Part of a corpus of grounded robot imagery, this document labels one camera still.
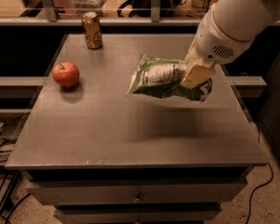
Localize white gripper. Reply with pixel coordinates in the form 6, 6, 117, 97
180, 6, 254, 89

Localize green jalapeno chip bag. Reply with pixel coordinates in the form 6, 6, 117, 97
128, 54, 213, 102

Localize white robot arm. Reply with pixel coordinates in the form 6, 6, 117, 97
181, 0, 280, 89

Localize orange soda can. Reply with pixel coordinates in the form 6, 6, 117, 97
82, 11, 103, 49

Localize red apple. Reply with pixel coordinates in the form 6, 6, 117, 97
52, 62, 79, 88

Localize grey cabinet with drawers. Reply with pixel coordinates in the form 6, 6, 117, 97
7, 35, 266, 224

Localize grey metal railing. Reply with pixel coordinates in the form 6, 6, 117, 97
0, 0, 280, 27

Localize black cable on right floor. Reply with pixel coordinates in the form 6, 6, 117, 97
245, 121, 274, 224

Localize black cables on left floor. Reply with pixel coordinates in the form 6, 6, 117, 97
0, 115, 32, 224

